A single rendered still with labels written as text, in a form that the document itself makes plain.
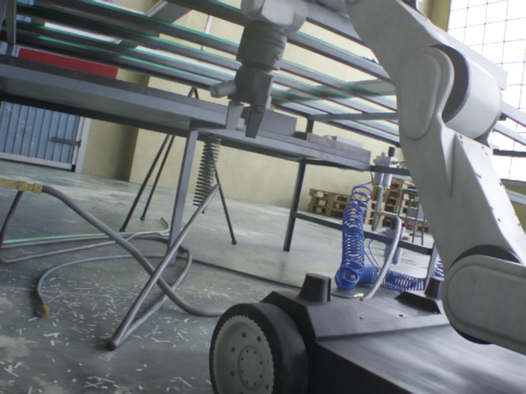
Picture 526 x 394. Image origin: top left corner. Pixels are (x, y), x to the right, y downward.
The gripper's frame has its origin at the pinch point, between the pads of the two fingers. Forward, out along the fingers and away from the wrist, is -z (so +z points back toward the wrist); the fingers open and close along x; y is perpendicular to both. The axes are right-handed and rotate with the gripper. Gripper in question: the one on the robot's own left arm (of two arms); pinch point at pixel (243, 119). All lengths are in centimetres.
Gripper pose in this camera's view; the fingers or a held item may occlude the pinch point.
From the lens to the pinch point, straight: 93.0
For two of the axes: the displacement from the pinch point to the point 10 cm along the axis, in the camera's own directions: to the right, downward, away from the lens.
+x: -4.3, -2.7, 8.6
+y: -8.7, -1.4, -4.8
